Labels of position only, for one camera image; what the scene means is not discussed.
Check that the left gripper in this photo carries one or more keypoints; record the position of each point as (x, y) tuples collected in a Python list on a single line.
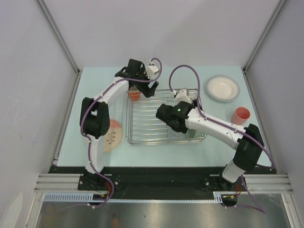
[(147, 91)]

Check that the orange mug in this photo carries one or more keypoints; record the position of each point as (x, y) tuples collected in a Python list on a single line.
[(134, 94)]

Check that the orange white bowl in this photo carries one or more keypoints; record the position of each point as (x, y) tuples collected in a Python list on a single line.
[(194, 102)]

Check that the light green bowl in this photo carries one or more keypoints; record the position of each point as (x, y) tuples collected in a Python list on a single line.
[(192, 133)]

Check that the white deep plate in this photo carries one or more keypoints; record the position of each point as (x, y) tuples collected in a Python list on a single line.
[(222, 88)]

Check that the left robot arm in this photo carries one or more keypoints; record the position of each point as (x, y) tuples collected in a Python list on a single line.
[(95, 116)]

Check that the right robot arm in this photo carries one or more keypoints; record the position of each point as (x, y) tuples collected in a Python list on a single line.
[(246, 141)]

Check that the pink cream floral plate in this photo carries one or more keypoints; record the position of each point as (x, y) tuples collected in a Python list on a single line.
[(112, 139)]

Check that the pink plastic cup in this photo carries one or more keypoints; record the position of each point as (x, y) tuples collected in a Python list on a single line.
[(240, 116)]

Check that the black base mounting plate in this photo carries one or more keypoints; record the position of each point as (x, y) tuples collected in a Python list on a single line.
[(154, 183)]

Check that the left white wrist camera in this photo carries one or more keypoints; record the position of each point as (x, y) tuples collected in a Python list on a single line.
[(152, 70)]

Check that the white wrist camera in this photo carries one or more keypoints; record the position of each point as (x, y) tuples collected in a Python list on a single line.
[(152, 70), (181, 96)]

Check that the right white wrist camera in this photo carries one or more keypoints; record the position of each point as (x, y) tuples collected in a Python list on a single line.
[(181, 96)]

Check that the metal wire dish rack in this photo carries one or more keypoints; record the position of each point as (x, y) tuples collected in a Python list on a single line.
[(142, 126)]

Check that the white cable duct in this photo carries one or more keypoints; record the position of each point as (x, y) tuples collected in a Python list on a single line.
[(69, 197)]

